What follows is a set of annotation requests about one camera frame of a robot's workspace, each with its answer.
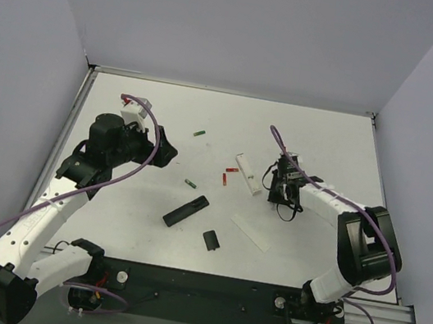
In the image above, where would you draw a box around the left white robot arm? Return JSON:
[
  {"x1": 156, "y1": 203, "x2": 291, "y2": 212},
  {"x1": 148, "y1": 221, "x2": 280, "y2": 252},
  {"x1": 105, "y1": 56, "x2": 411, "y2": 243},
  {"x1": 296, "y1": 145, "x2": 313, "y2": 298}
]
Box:
[{"x1": 0, "y1": 113, "x2": 178, "y2": 324}]

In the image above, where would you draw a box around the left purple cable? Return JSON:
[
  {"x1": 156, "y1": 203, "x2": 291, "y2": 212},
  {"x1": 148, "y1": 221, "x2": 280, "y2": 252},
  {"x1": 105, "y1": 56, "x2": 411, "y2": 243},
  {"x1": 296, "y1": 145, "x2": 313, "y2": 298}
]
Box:
[{"x1": 0, "y1": 71, "x2": 169, "y2": 324}]

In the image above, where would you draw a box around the green yellow battery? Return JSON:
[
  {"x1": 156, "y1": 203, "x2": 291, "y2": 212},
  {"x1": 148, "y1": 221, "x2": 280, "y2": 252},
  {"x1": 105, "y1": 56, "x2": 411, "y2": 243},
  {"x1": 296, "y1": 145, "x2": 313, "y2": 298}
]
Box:
[
  {"x1": 185, "y1": 179, "x2": 198, "y2": 189},
  {"x1": 193, "y1": 130, "x2": 206, "y2": 137}
]

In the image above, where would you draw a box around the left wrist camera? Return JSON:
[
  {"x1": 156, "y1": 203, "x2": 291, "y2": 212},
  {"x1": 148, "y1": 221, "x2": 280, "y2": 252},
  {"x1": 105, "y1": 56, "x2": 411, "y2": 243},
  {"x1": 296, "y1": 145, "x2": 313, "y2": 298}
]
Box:
[{"x1": 120, "y1": 97, "x2": 148, "y2": 125}]

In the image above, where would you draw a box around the black remote control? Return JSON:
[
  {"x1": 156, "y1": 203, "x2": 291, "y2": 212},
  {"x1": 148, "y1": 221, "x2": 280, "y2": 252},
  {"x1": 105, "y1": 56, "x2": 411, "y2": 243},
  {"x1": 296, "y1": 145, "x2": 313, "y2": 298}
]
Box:
[{"x1": 162, "y1": 195, "x2": 209, "y2": 227}]

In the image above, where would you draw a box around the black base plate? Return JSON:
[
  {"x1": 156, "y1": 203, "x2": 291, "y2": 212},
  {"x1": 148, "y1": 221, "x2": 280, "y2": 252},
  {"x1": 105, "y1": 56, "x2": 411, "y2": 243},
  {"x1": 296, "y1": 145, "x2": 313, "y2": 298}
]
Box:
[{"x1": 47, "y1": 247, "x2": 349, "y2": 324}]

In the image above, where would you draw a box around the black battery cover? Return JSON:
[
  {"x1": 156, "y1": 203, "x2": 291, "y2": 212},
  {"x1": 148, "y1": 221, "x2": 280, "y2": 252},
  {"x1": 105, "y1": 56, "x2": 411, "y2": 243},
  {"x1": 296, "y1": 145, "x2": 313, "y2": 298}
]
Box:
[{"x1": 203, "y1": 230, "x2": 220, "y2": 251}]

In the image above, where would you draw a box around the white stick with orange tip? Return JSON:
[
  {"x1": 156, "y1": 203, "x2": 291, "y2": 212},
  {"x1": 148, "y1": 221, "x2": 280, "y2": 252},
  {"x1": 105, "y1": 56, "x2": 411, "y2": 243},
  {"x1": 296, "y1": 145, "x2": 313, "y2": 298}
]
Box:
[{"x1": 235, "y1": 153, "x2": 262, "y2": 196}]

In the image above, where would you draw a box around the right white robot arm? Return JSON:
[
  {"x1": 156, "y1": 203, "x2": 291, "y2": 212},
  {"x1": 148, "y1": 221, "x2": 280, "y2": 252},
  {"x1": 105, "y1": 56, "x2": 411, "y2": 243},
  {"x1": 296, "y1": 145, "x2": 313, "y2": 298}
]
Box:
[{"x1": 265, "y1": 155, "x2": 403, "y2": 313}]

